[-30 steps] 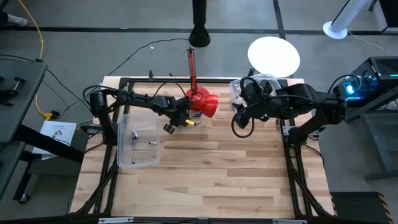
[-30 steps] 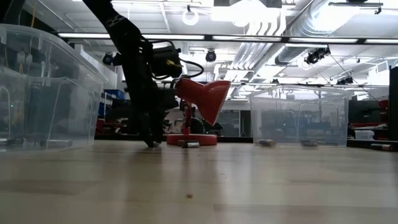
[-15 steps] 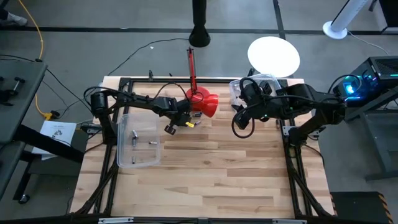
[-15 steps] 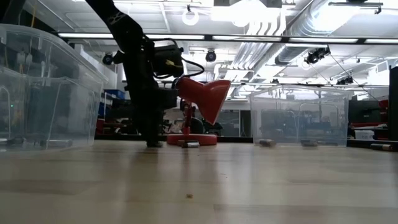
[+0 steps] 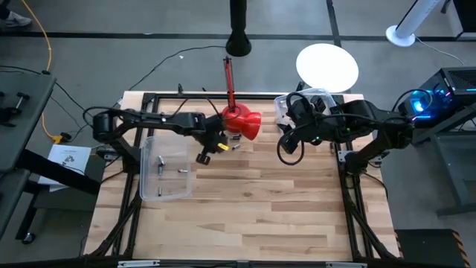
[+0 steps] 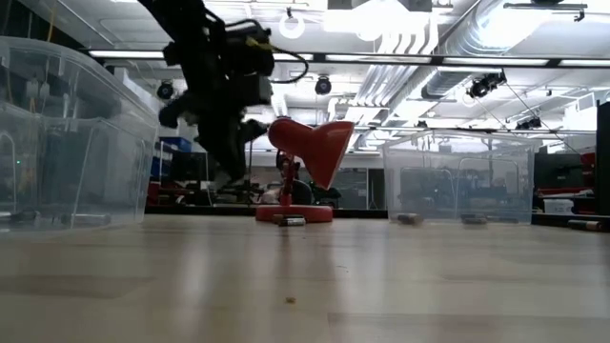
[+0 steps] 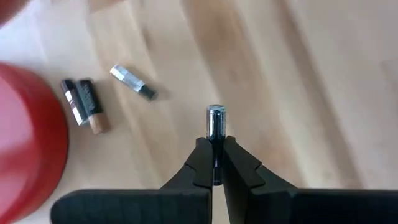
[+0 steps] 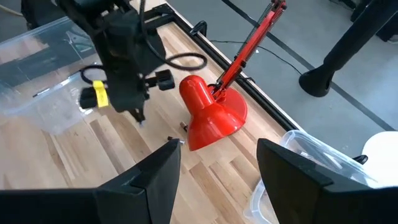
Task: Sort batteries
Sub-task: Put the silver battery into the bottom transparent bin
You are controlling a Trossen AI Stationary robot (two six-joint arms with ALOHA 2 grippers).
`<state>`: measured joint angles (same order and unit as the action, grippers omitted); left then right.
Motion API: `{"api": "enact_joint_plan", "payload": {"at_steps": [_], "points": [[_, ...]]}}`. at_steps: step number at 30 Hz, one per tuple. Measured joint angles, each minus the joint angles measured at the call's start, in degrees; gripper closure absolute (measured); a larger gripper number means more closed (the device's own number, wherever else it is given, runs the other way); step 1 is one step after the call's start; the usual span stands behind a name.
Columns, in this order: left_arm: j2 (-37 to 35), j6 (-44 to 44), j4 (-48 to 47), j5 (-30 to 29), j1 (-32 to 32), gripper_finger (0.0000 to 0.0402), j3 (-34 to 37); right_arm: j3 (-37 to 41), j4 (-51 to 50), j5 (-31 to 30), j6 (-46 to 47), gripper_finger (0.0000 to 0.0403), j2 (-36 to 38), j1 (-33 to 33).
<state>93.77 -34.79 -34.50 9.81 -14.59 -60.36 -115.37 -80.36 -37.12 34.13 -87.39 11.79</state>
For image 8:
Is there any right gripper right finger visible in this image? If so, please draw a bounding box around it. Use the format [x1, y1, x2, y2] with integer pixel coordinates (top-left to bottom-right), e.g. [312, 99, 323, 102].
[256, 138, 398, 224]

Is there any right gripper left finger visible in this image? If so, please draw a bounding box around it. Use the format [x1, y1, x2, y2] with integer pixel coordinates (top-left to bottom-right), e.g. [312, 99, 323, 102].
[0, 138, 182, 224]

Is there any red desk lamp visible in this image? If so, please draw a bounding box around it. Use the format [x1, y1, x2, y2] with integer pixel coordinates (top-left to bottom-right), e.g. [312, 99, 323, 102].
[178, 0, 287, 152]

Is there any clear plastic container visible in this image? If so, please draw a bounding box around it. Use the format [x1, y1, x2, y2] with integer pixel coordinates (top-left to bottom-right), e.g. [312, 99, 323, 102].
[0, 16, 108, 135]
[243, 129, 379, 224]

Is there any small screw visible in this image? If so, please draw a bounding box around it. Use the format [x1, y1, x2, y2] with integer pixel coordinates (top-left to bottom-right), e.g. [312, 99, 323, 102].
[167, 135, 186, 145]

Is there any black table clamp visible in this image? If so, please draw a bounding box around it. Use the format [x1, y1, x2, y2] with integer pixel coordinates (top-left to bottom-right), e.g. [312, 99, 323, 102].
[190, 20, 208, 37]
[352, 154, 369, 166]

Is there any white round disc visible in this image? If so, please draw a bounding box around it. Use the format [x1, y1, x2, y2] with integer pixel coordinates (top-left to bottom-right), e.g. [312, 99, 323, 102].
[361, 131, 398, 189]

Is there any black pole stand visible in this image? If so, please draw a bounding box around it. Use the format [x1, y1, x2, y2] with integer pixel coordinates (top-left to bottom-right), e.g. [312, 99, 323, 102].
[298, 0, 398, 98]

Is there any yellow cable tag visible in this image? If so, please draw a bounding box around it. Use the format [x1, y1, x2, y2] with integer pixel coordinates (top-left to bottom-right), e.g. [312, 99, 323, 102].
[92, 80, 110, 108]

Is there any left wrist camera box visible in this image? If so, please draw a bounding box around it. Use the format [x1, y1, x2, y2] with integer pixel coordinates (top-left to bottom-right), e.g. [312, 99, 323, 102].
[153, 68, 176, 91]

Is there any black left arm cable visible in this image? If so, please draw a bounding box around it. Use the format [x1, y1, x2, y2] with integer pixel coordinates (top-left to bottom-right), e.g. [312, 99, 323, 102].
[138, 0, 208, 72]

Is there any black floor cable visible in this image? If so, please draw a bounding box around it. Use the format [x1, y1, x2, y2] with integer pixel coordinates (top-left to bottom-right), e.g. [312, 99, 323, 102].
[209, 39, 303, 76]

